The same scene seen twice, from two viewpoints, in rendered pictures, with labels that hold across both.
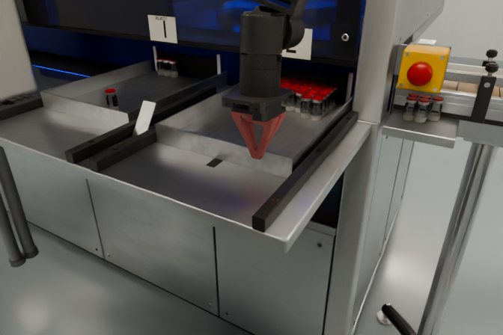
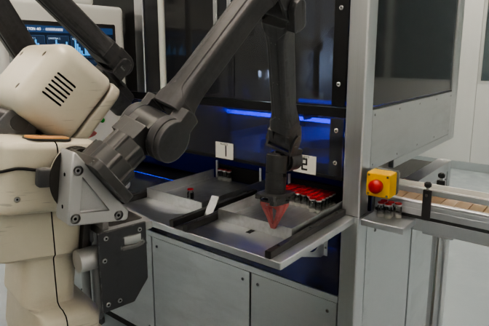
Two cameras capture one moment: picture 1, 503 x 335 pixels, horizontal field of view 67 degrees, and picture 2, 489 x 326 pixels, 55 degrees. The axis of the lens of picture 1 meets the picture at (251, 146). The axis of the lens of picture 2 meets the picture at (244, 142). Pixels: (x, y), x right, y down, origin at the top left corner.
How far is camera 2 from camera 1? 0.74 m
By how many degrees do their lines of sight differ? 18
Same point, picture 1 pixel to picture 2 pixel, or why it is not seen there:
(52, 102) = (153, 194)
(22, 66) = not seen: hidden behind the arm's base
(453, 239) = (430, 313)
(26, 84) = not seen: hidden behind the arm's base
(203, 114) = (247, 206)
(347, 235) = (346, 302)
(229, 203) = (255, 248)
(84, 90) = (170, 188)
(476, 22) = not seen: outside the picture
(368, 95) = (351, 199)
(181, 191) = (231, 242)
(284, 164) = (287, 232)
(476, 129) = (426, 225)
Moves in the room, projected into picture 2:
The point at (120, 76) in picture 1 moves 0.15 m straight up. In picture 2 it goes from (192, 180) to (191, 141)
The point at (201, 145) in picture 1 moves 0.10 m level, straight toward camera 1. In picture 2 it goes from (244, 221) to (243, 235)
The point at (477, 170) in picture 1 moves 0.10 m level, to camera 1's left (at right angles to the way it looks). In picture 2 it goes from (436, 256) to (402, 254)
